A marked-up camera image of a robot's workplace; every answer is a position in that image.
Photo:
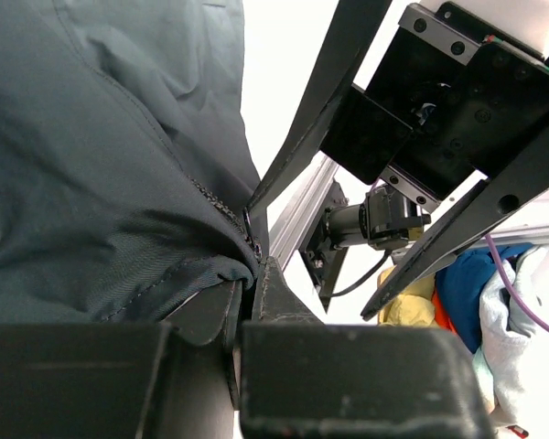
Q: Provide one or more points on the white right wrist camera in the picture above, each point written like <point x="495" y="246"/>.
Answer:
<point x="524" y="23"/>

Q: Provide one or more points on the orange cloth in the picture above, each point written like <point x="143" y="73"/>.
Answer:
<point x="441" y="316"/>

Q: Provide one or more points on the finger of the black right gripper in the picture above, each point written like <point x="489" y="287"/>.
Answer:
<point x="351" y="31"/>
<point x="486" y="206"/>

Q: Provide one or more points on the grey black gradient jacket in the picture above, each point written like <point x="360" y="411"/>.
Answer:
<point x="124" y="165"/>

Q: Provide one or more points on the aluminium table edge rail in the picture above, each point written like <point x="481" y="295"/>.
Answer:
<point x="301" y="211"/>

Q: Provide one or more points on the blue cloth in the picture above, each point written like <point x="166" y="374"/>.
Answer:
<point x="459" y="288"/>

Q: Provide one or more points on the white cloth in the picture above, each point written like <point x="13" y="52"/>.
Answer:
<point x="512" y="363"/>

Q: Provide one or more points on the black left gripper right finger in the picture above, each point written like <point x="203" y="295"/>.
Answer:
<point x="301" y="378"/>

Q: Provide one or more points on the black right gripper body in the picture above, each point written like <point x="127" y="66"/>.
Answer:
<point x="451" y="96"/>

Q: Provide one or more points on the yellow cloth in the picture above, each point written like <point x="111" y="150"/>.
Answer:
<point x="412" y="307"/>

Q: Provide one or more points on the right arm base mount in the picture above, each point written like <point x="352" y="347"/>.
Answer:
<point x="385" y="220"/>

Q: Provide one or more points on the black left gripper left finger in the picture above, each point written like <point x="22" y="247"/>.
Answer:
<point x="173" y="379"/>

